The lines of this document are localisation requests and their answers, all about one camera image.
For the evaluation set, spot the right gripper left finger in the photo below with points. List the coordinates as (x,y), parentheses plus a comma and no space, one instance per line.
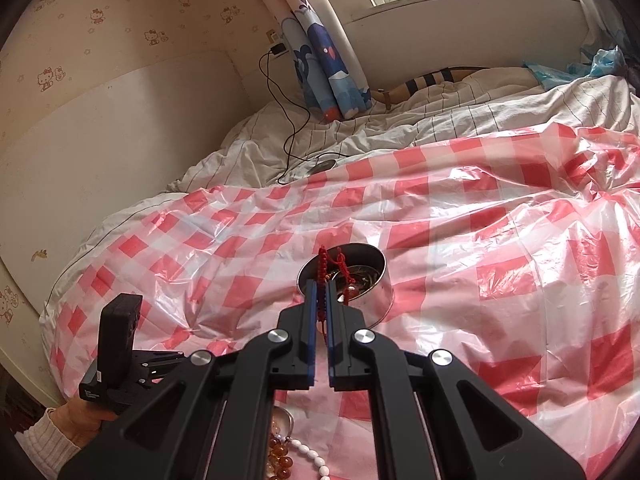
(296,366)

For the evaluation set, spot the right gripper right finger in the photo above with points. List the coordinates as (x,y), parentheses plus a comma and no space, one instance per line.
(346,372)

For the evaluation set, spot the right side patterned curtain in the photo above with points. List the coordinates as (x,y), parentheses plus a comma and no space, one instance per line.
(611,39)

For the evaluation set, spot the black wall charger plug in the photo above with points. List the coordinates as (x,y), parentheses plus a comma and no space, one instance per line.
(278,49)

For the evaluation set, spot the blue cartoon curtain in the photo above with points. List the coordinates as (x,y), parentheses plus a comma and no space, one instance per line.
(326,65)

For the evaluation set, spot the black left camera box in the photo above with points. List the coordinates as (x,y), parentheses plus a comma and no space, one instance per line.
(118,323)

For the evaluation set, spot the striped beige pillow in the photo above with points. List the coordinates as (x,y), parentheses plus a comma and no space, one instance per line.
(403,92)

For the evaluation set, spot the left hand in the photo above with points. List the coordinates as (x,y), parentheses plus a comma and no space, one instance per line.
(80,421)

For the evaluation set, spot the white striped bed quilt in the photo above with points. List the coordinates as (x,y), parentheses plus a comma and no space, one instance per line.
(280,143)

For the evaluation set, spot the blue plastic bag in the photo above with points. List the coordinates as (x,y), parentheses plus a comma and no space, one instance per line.
(580,70)

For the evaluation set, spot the red white checkered plastic sheet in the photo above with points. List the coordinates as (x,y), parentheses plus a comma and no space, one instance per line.
(518,252)

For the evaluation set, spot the silver metal bangle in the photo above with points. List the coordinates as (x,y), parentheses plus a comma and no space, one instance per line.
(282,424)

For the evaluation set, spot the round silver metal tin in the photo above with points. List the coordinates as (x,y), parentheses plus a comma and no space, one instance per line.
(360,273)

